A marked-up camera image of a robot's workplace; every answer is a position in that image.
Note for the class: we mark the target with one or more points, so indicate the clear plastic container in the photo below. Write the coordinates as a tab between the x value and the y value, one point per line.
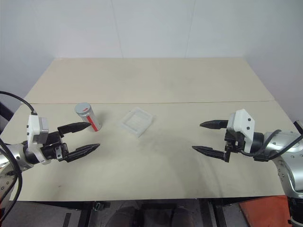
137	121

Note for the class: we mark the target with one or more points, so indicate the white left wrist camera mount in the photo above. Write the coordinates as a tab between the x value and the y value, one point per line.
33	127

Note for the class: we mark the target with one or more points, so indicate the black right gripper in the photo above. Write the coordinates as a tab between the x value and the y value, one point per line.
234	142

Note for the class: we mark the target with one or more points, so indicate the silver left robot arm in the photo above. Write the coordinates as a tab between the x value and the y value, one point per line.
14	153

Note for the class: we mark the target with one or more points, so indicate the grey round lid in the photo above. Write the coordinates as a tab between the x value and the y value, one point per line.
82	109

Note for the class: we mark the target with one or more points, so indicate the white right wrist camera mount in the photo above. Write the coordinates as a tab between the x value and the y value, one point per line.
243	125

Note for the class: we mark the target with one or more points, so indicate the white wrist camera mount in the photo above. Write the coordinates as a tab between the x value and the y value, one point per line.
243	125
33	127

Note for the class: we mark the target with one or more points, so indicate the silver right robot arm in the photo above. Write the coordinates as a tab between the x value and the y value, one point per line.
288	153

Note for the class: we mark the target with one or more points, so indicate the grey can with red label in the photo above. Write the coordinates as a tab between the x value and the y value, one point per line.
93	121

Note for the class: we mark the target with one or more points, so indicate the black table frame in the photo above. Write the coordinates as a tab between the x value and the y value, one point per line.
82	212

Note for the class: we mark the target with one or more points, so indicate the orange red mat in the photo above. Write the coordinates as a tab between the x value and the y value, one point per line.
262	210

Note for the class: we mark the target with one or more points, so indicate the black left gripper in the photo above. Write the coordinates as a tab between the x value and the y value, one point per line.
50	151

